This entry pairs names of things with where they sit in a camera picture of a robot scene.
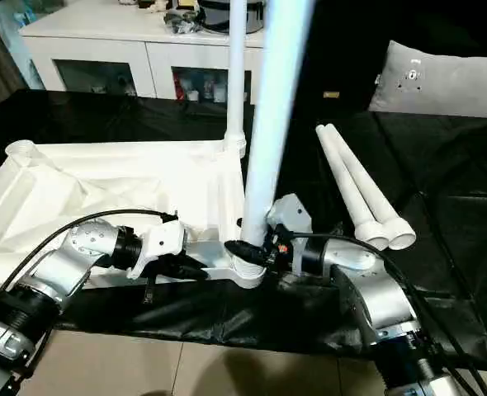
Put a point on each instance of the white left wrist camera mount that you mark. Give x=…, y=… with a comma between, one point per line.
x=163, y=241

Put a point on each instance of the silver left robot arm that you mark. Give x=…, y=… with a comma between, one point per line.
x=54, y=272

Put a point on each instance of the white plastic table top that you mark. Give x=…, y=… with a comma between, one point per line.
x=87, y=190

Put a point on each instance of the dark clutter pile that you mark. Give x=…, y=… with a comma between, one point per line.
x=182, y=21

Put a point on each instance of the black work mat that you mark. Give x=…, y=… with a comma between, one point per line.
x=442, y=206

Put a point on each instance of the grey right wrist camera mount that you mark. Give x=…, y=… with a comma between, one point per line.
x=291, y=216

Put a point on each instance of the white plastic table leg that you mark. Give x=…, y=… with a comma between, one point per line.
x=351, y=190
x=375, y=190
x=237, y=66
x=272, y=99

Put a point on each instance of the white cabinet with glass doors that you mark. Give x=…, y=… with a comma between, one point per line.
x=103, y=45

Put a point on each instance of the dark grey helmet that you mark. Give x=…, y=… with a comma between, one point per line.
x=215, y=12

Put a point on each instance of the small red bottle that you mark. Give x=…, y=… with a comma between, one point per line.
x=178, y=87

